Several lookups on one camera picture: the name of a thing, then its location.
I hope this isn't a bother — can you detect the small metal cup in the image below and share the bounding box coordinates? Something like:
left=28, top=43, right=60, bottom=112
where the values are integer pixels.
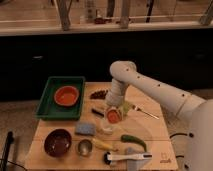
left=77, top=139, right=93, bottom=156

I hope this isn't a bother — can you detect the black cable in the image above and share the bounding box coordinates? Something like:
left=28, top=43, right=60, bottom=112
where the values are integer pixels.
left=169, top=132, right=188, bottom=161

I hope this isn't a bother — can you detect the white paper cup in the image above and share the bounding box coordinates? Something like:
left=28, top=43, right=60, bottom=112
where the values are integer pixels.
left=100, top=119, right=114, bottom=135

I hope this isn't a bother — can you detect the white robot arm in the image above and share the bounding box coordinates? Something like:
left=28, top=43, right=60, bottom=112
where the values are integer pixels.
left=106, top=61, right=213, bottom=171

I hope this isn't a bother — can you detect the white handled brush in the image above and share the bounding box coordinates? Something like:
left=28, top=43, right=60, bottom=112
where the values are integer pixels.
left=103, top=152, right=152, bottom=165

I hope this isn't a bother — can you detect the grey cloth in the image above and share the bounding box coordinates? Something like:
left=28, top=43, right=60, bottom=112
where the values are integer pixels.
left=124, top=146, right=152, bottom=171

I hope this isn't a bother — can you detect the blue sponge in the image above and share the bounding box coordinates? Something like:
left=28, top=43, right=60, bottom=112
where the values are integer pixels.
left=75, top=122, right=95, bottom=136

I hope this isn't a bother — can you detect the dark grape bunch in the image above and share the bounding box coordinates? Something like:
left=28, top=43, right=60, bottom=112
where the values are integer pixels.
left=90, top=90, right=108, bottom=100

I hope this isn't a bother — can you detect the dark brown bowl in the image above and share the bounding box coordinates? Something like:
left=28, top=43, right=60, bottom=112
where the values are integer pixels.
left=44, top=129, right=72, bottom=157

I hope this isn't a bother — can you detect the green plastic cup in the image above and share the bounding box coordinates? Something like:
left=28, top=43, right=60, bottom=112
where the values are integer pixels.
left=122, top=101, right=132, bottom=116

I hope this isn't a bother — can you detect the black and white eraser block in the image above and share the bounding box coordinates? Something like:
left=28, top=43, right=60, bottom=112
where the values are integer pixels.
left=91, top=108, right=104, bottom=117

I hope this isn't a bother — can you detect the green plastic tray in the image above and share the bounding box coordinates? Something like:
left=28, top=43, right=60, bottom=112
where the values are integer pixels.
left=36, top=76, right=85, bottom=121

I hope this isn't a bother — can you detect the orange bowl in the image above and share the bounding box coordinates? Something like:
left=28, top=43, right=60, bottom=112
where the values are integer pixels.
left=54, top=86, right=79, bottom=107

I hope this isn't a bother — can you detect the green chili pepper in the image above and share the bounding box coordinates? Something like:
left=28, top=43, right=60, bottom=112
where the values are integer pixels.
left=120, top=134, right=147, bottom=151

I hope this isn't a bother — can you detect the yellow banana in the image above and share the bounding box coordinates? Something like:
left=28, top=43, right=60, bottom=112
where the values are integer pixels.
left=92, top=138, right=117, bottom=152

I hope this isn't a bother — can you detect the black stand left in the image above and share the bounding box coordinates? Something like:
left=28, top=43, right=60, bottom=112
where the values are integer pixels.
left=0, top=131, right=14, bottom=171

